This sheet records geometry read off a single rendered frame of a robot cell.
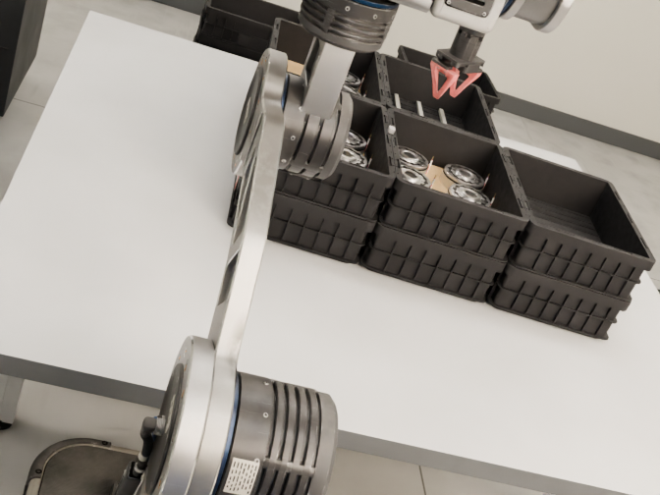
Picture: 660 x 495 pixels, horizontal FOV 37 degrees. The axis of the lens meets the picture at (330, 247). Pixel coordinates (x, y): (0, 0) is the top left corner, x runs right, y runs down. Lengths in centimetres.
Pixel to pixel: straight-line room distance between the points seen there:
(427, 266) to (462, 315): 13
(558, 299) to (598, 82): 384
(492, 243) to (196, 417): 110
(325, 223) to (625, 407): 72
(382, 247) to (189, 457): 103
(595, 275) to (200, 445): 124
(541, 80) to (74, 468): 430
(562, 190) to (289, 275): 82
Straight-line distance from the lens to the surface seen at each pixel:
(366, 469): 271
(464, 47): 209
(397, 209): 203
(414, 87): 276
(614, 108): 606
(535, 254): 213
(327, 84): 144
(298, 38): 270
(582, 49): 585
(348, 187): 201
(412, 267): 211
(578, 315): 224
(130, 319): 172
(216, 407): 116
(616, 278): 220
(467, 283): 214
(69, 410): 257
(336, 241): 207
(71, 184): 206
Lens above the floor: 171
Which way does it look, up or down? 28 degrees down
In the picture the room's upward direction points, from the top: 22 degrees clockwise
